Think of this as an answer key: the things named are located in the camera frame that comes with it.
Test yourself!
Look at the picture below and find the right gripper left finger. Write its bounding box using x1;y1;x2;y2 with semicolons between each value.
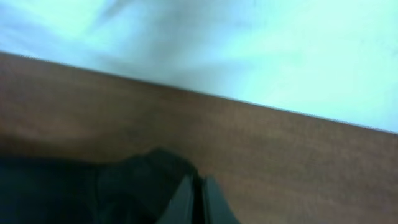
156;176;194;224

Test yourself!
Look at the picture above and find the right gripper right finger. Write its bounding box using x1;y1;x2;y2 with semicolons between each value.
202;177;240;224

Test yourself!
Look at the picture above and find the black t-shirt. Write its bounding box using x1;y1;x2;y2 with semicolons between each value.
1;150;198;223

